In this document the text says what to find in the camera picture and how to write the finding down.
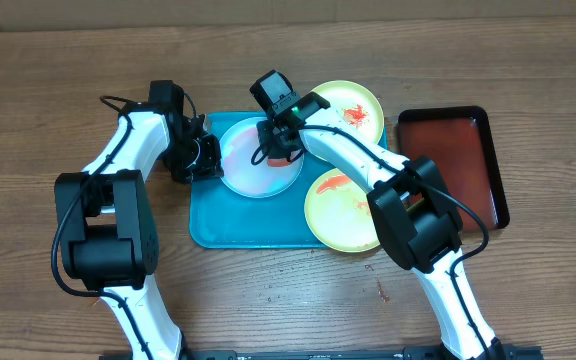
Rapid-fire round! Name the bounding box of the white plate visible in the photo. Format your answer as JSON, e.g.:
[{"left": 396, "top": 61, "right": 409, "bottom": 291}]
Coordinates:
[{"left": 220, "top": 117, "right": 304, "bottom": 198}]

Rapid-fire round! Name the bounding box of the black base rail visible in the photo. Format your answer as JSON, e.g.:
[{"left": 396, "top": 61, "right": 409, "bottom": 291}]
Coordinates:
[{"left": 100, "top": 344, "right": 544, "bottom": 360}]

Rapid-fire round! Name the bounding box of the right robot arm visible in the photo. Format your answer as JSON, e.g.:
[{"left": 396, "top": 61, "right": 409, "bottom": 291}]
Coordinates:
[{"left": 254, "top": 91, "right": 506, "bottom": 359}]

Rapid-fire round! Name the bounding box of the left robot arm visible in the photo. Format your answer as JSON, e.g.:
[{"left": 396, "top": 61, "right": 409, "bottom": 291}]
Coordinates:
[{"left": 50, "top": 92, "right": 223, "bottom": 359}]

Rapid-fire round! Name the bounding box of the orange sponge with green scourer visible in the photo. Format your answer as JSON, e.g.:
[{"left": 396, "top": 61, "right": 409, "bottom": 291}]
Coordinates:
[{"left": 267, "top": 158, "right": 291, "bottom": 168}]

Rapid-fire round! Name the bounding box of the black tray with red inside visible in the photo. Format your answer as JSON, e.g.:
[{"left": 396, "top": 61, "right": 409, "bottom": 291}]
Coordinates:
[{"left": 397, "top": 106, "right": 510, "bottom": 230}]

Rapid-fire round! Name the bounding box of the yellow plate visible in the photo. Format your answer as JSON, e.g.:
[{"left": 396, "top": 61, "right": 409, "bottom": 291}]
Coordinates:
[
  {"left": 304, "top": 169, "right": 379, "bottom": 253},
  {"left": 312, "top": 80, "right": 387, "bottom": 145}
]

